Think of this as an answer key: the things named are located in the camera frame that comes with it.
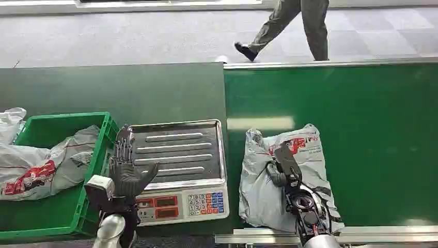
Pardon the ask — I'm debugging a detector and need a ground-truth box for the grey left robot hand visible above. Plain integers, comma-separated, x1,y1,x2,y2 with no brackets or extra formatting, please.
108,125,161,207

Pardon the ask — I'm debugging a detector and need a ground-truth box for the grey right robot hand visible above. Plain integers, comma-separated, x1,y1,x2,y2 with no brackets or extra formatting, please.
265,142,304,188

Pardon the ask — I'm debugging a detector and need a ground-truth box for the grey plastic parcel bag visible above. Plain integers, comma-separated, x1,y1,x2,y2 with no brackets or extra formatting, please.
238,123,345,234

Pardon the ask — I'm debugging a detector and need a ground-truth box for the electronic weighing scale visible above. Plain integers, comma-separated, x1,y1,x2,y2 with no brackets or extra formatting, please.
127,118,230,227

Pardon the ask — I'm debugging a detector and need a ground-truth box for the green plastic crate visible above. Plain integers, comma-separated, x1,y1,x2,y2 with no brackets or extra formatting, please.
0,111,121,241

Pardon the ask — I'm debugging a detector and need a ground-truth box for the grey parcel bag red print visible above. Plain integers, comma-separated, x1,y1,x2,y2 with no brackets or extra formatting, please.
0,125,101,202

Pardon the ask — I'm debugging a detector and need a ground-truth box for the green conveyor belt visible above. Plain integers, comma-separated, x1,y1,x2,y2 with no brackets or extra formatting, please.
224,63,438,229

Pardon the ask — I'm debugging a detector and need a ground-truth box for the white crumpled plastic bag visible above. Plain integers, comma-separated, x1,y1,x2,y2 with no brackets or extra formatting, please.
0,107,27,145

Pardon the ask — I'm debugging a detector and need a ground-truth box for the person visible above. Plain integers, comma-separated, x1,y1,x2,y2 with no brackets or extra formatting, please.
234,0,330,63

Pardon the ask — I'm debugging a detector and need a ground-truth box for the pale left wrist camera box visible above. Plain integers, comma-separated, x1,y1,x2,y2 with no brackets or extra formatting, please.
84,174,116,200

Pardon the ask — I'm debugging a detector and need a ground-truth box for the silver conveyor frame rail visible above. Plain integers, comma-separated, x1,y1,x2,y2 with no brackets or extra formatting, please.
224,56,438,70
214,225,438,248

